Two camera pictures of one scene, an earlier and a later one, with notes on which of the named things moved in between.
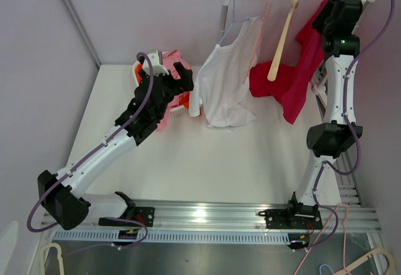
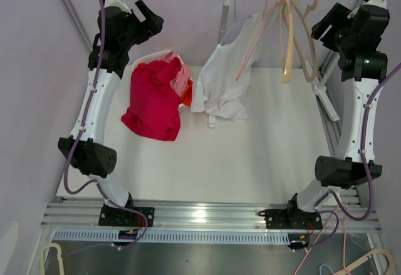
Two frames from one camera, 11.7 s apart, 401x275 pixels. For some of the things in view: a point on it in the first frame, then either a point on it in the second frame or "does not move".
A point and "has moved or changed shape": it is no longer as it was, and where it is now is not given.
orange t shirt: [185, 99] does not move
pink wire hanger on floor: [344, 225] does not move
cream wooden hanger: [272, 69] → [286, 7]
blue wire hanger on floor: [329, 267] does not move
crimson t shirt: [290, 84] has moved or changed shape
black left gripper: [184, 84] → [152, 25]
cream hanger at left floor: [42, 262] does not move
